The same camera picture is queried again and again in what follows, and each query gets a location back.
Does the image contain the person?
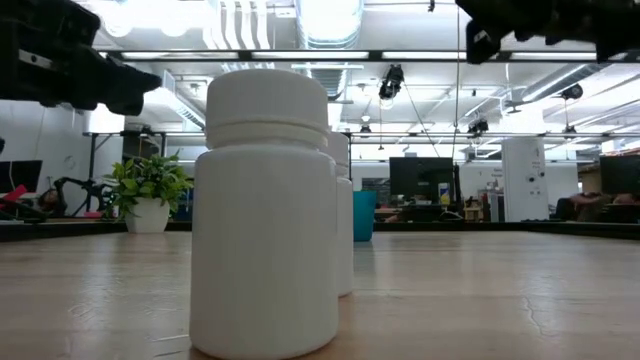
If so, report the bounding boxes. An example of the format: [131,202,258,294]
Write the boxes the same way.
[554,192,640,221]

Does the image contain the black aluminium table frame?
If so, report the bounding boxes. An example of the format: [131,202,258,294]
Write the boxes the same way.
[0,218,640,242]

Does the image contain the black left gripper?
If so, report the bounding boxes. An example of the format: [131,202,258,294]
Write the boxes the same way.
[0,0,162,117]

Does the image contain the green plant in white pot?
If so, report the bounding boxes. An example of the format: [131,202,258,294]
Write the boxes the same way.
[103,153,196,234]

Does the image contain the white pillar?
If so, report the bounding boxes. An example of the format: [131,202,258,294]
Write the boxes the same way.
[502,137,547,222]

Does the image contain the silver ventilation duct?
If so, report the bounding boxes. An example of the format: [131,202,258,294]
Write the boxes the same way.
[294,0,365,50]

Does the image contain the white pill bottle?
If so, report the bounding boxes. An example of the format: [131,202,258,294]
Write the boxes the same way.
[188,68,340,360]
[319,130,355,298]

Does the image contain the teal plastic basket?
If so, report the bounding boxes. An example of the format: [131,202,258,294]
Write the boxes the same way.
[352,190,378,243]

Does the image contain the black metal rack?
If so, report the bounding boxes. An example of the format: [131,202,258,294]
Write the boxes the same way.
[82,130,169,211]

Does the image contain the thin hanging cable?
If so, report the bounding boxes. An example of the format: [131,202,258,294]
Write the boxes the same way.
[452,0,461,161]

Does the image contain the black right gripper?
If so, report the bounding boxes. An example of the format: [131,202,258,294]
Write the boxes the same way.
[455,0,601,65]

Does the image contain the red object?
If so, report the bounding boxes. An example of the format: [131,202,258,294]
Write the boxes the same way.
[0,183,29,207]

